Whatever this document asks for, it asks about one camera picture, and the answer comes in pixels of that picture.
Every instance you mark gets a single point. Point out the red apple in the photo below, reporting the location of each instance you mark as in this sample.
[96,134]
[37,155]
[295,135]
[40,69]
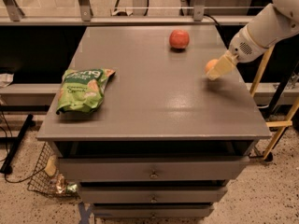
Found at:
[179,39]

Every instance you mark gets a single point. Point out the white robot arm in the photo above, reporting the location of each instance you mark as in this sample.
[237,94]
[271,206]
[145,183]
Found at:
[277,21]

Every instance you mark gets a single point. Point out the green rice chip bag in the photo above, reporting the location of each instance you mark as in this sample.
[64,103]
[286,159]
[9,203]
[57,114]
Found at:
[83,91]

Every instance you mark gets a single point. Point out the middle grey drawer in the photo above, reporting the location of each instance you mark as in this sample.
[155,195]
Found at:
[152,194]

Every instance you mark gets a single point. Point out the orange fruit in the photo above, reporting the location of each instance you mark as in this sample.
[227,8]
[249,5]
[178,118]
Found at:
[210,65]

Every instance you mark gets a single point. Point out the wire basket on floor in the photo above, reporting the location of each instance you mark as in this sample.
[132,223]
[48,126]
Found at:
[44,176]

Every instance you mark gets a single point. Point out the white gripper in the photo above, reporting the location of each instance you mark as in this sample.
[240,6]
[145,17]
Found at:
[244,48]

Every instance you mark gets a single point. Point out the bottom grey drawer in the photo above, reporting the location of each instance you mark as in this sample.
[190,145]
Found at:
[152,211]

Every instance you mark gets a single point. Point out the grey drawer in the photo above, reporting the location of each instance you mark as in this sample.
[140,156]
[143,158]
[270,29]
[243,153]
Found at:
[152,194]
[152,211]
[153,169]

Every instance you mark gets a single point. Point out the grey drawer cabinet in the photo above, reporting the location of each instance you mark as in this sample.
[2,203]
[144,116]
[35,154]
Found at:
[159,104]

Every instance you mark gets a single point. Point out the black stand leg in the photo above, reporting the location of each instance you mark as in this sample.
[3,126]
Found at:
[15,142]

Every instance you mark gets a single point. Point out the yellow wooden ladder frame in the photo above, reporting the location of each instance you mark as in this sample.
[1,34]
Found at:
[281,126]

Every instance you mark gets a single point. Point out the snack wrapper in basket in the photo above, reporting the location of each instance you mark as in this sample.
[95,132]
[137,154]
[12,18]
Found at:
[63,187]

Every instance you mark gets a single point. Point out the grey metal rail shelf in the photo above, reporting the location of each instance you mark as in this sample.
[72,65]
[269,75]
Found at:
[124,20]

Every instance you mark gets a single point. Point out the top grey drawer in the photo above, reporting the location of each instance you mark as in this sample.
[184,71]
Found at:
[153,169]

